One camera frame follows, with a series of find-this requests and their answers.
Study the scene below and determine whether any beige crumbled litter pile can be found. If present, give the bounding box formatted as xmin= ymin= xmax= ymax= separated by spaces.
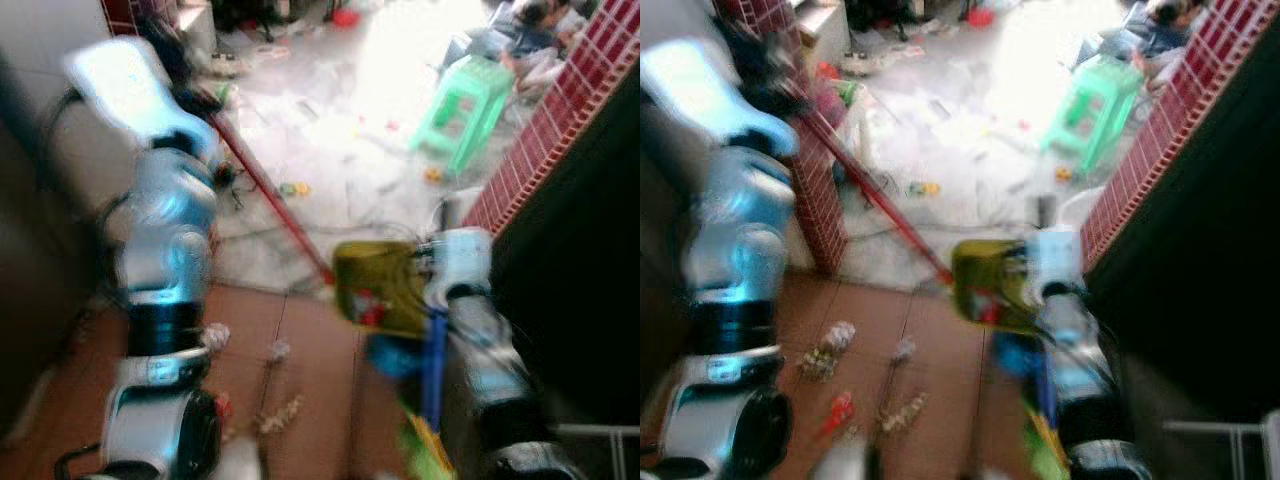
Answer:
xmin=882 ymin=392 xmax=929 ymax=433
xmin=258 ymin=396 xmax=304 ymax=435

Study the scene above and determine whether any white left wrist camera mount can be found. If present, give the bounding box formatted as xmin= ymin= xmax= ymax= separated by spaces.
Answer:
xmin=65 ymin=38 xmax=206 ymax=153
xmin=640 ymin=40 xmax=801 ymax=159

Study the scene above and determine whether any white metal rack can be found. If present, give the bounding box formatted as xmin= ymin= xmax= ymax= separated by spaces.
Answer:
xmin=1163 ymin=410 xmax=1280 ymax=480
xmin=556 ymin=424 xmax=641 ymax=480

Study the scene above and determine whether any red tiled pillar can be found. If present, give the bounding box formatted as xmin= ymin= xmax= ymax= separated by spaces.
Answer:
xmin=785 ymin=118 xmax=851 ymax=277

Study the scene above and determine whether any green plastic stool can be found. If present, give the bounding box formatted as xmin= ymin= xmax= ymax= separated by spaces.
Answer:
xmin=410 ymin=55 xmax=517 ymax=173
xmin=1040 ymin=55 xmax=1147 ymax=173

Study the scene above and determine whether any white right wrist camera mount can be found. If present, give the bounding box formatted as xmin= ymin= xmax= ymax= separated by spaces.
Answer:
xmin=1028 ymin=226 xmax=1086 ymax=299
xmin=430 ymin=228 xmax=494 ymax=301

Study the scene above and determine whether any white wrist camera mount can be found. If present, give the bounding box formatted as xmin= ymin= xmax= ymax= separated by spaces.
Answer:
xmin=1028 ymin=226 xmax=1086 ymax=299
xmin=65 ymin=38 xmax=206 ymax=153
xmin=640 ymin=40 xmax=801 ymax=159
xmin=430 ymin=228 xmax=494 ymax=301

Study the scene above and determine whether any olive tin dustpan blue handle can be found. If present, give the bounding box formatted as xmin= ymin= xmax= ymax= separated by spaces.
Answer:
xmin=332 ymin=238 xmax=456 ymax=480
xmin=950 ymin=238 xmax=1071 ymax=480

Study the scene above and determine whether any red tiled low wall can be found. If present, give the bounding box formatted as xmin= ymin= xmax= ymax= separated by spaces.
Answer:
xmin=1080 ymin=0 xmax=1280 ymax=273
xmin=465 ymin=0 xmax=641 ymax=238

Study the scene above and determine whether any red broom handle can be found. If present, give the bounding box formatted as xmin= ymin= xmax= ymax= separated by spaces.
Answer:
xmin=795 ymin=102 xmax=954 ymax=288
xmin=208 ymin=108 xmax=338 ymax=288

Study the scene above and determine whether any seated person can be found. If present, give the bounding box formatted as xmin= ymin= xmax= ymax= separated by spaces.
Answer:
xmin=1125 ymin=0 xmax=1213 ymax=93
xmin=495 ymin=0 xmax=593 ymax=93

